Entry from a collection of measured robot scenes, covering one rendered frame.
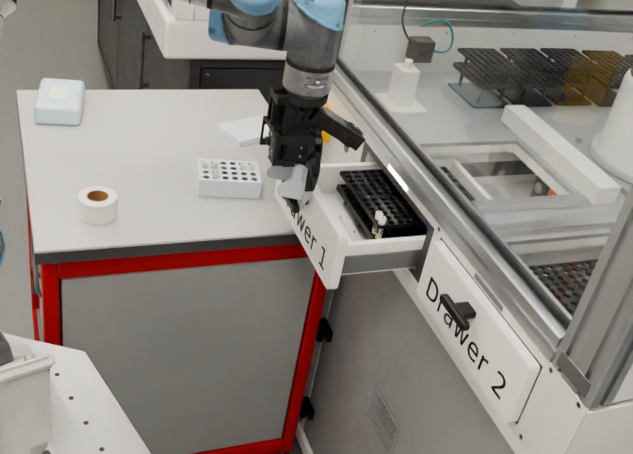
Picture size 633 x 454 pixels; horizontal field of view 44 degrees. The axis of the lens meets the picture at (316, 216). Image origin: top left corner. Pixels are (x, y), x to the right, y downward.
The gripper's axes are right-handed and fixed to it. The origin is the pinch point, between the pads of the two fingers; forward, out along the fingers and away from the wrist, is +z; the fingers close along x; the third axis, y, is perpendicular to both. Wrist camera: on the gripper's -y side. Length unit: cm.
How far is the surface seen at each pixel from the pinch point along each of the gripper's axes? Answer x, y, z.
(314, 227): 5.1, -1.3, 2.6
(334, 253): 14.2, -1.3, 1.4
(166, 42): -80, 7, 6
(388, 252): 12.8, -11.8, 3.3
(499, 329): 38.2, -16.2, -2.1
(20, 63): -256, 35, 91
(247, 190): -22.4, 1.3, 12.8
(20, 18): -313, 32, 91
